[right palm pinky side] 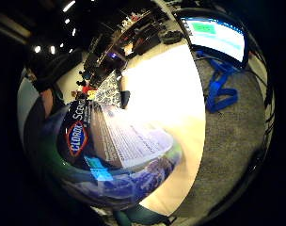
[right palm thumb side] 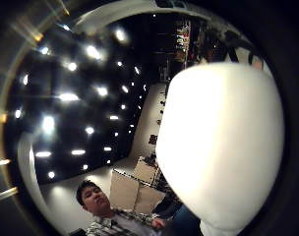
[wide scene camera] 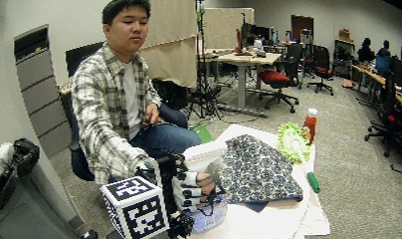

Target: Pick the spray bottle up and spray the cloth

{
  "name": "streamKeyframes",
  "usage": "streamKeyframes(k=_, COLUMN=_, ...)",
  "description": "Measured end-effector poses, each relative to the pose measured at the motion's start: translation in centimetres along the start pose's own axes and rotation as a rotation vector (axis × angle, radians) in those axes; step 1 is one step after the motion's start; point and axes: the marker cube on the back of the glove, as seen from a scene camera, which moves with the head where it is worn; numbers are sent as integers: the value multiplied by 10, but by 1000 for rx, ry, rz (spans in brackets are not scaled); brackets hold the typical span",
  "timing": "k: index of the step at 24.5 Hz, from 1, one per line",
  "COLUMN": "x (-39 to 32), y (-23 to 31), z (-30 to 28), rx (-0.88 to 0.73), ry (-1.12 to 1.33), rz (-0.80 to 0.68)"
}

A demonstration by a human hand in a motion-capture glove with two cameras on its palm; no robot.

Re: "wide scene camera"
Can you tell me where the white lidded plastic container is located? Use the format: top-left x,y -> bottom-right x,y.
182,140 -> 230,234

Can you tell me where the blue floral patterned cloth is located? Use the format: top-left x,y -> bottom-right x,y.
218,133 -> 306,213

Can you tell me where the white cube of black markers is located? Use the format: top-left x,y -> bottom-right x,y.
100,175 -> 172,239

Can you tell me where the green flat folder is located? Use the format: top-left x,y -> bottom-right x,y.
189,121 -> 215,144

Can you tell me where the white paper table cover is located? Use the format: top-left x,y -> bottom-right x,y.
187,123 -> 332,239

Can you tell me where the green spiky round toy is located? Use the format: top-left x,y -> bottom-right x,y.
275,121 -> 314,165

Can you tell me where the green marker pen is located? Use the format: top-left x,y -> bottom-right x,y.
306,171 -> 322,194

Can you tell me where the black bag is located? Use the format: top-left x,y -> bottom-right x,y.
152,78 -> 191,112

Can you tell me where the black office chair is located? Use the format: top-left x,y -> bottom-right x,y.
59,41 -> 106,182

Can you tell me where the red bottle with white cap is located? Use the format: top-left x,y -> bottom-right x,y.
302,108 -> 320,145

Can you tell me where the black tripod stand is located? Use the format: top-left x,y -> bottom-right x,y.
185,0 -> 225,121

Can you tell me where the the person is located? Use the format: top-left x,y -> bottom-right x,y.
71,0 -> 203,185

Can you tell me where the red seat office chair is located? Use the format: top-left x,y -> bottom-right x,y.
304,44 -> 336,97
255,43 -> 304,115

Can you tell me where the light wooden desk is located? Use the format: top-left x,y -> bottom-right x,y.
203,49 -> 283,119

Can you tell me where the black trash bag bin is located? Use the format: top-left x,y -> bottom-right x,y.
0,137 -> 43,211

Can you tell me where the beige partition screen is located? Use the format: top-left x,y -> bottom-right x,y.
138,0 -> 199,90
202,7 -> 257,51

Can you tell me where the red upright object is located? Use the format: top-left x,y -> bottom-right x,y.
234,27 -> 245,55

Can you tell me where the grey drawer cabinet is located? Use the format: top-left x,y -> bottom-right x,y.
13,23 -> 74,158

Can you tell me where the black computer monitor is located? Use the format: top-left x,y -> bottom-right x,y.
239,22 -> 274,48

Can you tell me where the black swivel chair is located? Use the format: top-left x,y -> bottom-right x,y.
363,70 -> 402,158

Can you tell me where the black shelf unit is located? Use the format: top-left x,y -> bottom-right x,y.
332,28 -> 358,80

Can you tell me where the long wooden desk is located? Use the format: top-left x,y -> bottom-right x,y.
351,63 -> 402,116

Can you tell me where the brown door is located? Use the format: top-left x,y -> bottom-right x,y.
290,14 -> 316,43

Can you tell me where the large black monitor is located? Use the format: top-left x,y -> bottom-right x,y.
388,56 -> 402,95

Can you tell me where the black glove camera module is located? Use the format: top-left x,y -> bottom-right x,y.
168,210 -> 197,239

